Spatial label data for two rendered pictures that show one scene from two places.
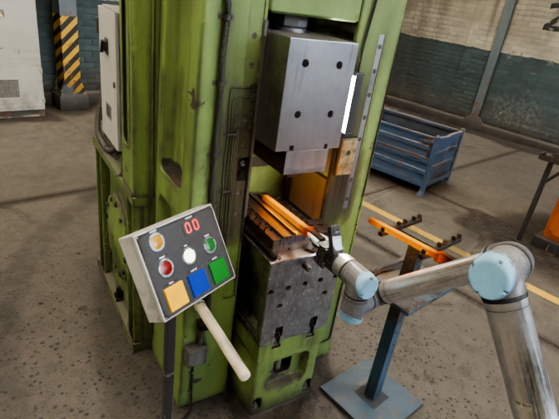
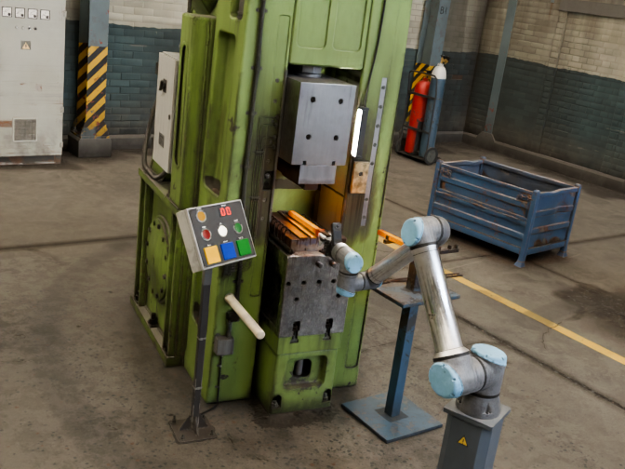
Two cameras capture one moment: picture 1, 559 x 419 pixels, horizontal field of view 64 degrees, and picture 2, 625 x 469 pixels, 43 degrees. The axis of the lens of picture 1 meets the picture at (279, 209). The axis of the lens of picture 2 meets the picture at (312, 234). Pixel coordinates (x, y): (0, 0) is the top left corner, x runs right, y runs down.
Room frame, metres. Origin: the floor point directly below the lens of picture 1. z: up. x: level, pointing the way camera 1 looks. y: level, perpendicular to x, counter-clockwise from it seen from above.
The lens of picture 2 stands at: (-2.09, -0.57, 2.21)
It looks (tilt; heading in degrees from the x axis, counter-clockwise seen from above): 18 degrees down; 7
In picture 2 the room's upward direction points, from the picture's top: 7 degrees clockwise
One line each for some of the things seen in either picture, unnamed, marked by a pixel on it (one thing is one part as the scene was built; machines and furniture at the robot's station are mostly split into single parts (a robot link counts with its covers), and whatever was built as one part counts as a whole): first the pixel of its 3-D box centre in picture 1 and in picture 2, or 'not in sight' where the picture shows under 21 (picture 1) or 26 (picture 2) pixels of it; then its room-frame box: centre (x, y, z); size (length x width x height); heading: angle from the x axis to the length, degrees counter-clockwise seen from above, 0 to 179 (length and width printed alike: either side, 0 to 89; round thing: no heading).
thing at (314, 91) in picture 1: (295, 85); (313, 116); (1.86, 0.01, 1.56); 0.42 x 0.39 x 0.40; 35
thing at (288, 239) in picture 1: (268, 219); (292, 230); (1.84, 0.04, 0.96); 0.42 x 0.20 x 0.09; 35
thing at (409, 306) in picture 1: (406, 283); (413, 290); (1.79, -0.64, 0.75); 0.40 x 0.30 x 0.02; 134
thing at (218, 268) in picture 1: (218, 270); (243, 247); (1.30, 0.18, 1.01); 0.07 x 0.05 x 0.07; 150
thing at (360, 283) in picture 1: (358, 279); (349, 260); (1.36, -0.32, 1.01); 0.12 x 0.09 x 0.10; 34
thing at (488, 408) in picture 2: not in sight; (480, 396); (0.96, -0.97, 0.65); 0.19 x 0.19 x 0.10
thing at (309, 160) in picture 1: (279, 144); (299, 164); (1.84, 0.04, 1.32); 0.42 x 0.20 x 0.10; 35
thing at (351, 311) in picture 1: (354, 304); (348, 282); (1.36, -0.33, 0.90); 0.12 x 0.09 x 0.12; 136
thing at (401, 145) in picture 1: (400, 146); (499, 207); (5.54, -1.39, 0.36); 1.20 x 0.80 x 0.72; 51
